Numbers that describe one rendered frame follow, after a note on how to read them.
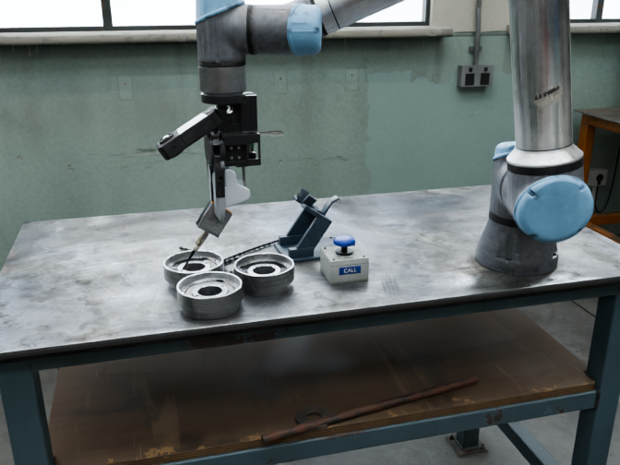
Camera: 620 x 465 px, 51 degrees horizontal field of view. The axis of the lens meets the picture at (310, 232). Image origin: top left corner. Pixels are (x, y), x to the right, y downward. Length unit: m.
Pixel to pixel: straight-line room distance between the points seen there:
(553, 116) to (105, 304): 0.77
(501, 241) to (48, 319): 0.79
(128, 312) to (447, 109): 2.14
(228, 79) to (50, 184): 1.80
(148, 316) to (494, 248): 0.63
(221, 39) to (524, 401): 0.88
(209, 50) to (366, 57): 1.82
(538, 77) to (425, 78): 1.90
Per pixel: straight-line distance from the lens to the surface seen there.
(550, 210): 1.07
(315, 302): 1.09
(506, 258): 1.25
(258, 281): 1.09
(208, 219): 1.11
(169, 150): 1.06
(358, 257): 1.15
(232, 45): 1.03
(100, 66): 2.66
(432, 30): 2.83
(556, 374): 1.45
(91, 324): 1.08
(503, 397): 1.35
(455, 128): 3.03
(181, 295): 1.05
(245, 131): 1.07
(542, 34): 1.04
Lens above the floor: 1.28
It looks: 20 degrees down
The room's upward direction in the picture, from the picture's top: straight up
